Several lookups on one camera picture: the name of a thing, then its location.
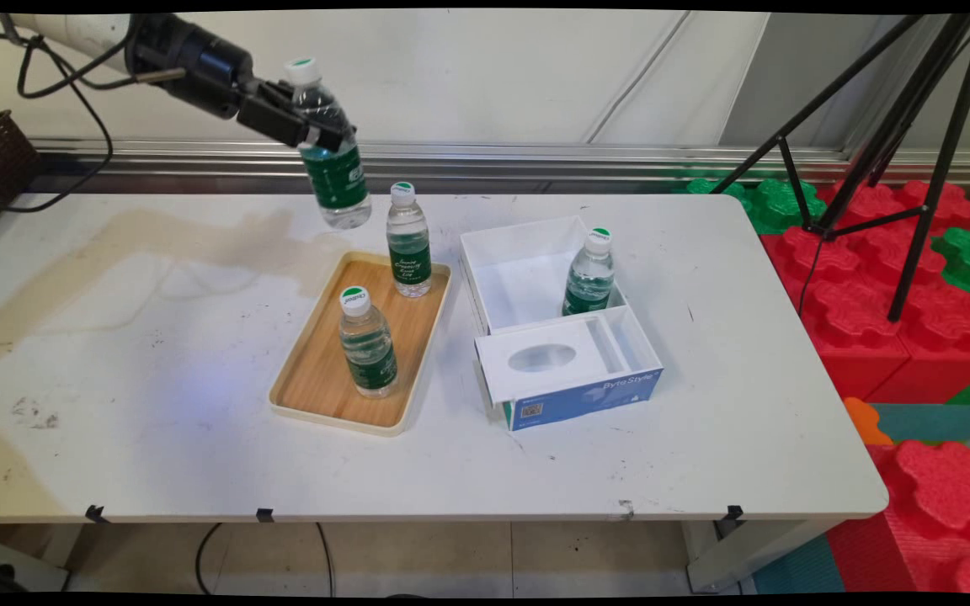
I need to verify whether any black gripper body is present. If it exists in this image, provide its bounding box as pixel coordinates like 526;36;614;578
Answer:
184;34;265;120

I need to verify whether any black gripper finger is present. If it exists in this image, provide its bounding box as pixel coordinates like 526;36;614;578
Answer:
258;76;305;109
237;91;360;157

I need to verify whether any clear water bottle green label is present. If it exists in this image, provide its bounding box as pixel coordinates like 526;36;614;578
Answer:
338;285;399;399
285;57;373;230
386;181;433;299
562;227;616;318

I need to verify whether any brown woven basket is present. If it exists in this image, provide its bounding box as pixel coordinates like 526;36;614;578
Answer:
0;109;40;238

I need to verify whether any white ByteDance cardboard box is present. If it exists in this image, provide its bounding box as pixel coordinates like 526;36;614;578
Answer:
460;215;664;432

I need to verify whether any grey metal table foot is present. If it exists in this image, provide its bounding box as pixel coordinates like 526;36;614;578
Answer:
0;532;72;594

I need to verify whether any white table leg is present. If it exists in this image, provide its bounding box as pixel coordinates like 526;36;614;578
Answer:
683;518;839;594

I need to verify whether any orange foam building block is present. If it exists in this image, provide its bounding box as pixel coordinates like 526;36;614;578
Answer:
842;396;893;446

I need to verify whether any teal foam building block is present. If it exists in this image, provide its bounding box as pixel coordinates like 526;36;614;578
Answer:
751;533;846;595
871;402;970;444

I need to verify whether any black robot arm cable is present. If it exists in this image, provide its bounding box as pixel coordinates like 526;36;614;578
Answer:
0;13;141;215

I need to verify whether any aluminium wall rail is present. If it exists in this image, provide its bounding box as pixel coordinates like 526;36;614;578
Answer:
30;139;970;190

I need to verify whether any black floor cable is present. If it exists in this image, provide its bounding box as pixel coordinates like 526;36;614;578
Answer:
317;522;337;595
194;522;225;595

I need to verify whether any thin black tripod cable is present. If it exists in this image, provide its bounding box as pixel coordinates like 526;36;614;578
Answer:
797;231;829;316

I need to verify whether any black camera tripod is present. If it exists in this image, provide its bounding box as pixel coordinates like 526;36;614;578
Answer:
708;12;970;323

